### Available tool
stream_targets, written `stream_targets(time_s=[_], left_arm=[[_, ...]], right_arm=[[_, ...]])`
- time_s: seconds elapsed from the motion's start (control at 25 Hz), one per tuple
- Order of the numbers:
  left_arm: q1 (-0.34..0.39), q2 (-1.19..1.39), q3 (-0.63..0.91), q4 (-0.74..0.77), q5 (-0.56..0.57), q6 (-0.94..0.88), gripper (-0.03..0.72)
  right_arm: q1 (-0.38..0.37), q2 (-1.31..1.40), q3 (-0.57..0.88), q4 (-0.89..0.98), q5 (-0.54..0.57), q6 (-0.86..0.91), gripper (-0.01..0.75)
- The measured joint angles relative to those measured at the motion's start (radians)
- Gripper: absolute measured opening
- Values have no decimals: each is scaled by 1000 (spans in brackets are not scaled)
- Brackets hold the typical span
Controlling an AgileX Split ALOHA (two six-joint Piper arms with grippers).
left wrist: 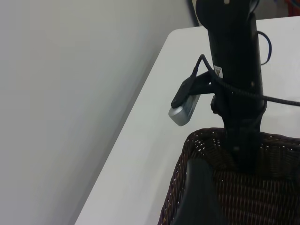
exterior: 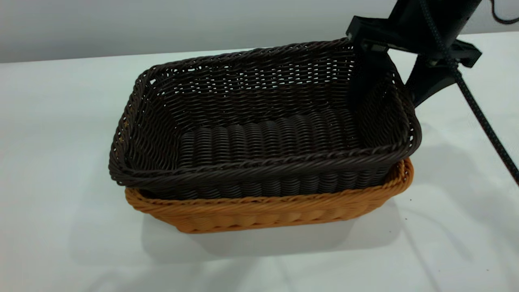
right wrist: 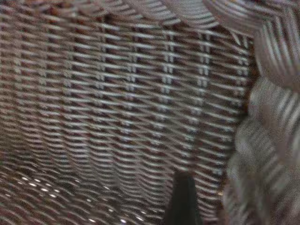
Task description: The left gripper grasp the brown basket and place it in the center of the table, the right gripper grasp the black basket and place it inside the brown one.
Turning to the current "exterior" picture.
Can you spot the dark brown wicker basket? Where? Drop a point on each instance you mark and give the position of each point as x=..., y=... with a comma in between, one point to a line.
x=259, y=142

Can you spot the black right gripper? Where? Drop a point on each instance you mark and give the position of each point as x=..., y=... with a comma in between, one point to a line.
x=413, y=32

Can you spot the orange-brown wicker basket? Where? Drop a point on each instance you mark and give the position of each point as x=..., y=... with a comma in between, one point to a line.
x=263, y=213

